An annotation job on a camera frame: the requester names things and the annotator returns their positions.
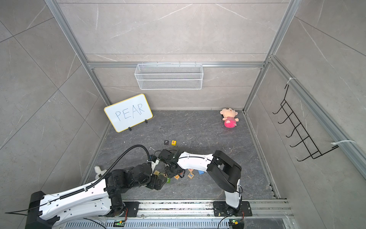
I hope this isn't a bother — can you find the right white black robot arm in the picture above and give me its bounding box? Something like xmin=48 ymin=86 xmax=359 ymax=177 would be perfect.
xmin=157 ymin=149 xmax=243 ymax=216

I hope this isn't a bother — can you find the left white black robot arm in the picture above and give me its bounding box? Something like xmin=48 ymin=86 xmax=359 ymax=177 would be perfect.
xmin=12 ymin=155 xmax=167 ymax=229

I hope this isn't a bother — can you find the whiteboard with PEAR writing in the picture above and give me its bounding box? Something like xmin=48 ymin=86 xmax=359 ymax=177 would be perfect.
xmin=104 ymin=94 xmax=153 ymax=133

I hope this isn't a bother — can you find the pink plush doll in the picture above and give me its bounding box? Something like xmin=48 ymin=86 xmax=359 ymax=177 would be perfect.
xmin=220 ymin=107 xmax=239 ymax=128

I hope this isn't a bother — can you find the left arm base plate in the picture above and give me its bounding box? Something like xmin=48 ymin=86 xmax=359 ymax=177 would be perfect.
xmin=106 ymin=201 xmax=140 ymax=217

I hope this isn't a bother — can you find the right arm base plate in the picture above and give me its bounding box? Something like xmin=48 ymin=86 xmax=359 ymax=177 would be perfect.
xmin=213 ymin=201 xmax=253 ymax=217

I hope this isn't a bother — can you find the white wire mesh basket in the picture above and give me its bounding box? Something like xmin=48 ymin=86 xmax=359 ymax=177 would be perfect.
xmin=134 ymin=64 xmax=204 ymax=90

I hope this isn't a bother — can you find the black wire hook rack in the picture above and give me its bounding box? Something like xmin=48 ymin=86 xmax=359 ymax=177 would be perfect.
xmin=272 ymin=85 xmax=339 ymax=162

